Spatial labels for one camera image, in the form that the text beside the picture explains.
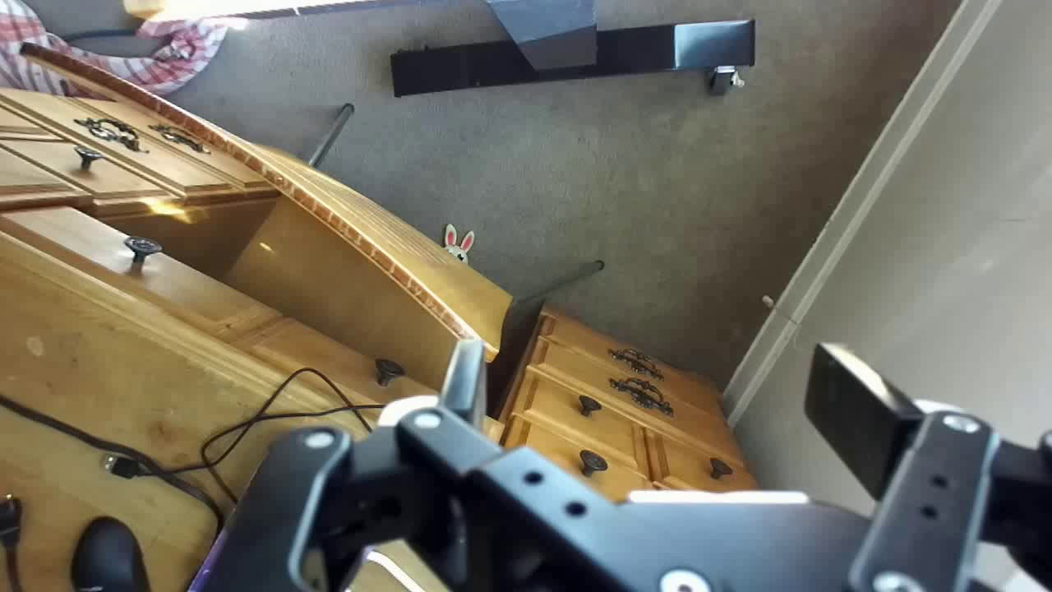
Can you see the patterned floor cloth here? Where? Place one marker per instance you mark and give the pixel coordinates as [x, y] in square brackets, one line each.
[176, 49]

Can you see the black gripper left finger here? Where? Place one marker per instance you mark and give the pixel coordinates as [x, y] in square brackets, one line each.
[329, 480]

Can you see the small white bunny toy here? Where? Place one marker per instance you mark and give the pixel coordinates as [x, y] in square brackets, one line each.
[459, 246]

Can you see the wooden roll-top desk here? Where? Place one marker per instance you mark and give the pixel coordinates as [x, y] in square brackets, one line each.
[87, 364]

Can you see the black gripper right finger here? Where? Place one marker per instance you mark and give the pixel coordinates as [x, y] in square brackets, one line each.
[867, 412]

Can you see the black computer mouse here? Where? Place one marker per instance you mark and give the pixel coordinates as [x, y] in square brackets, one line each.
[108, 559]

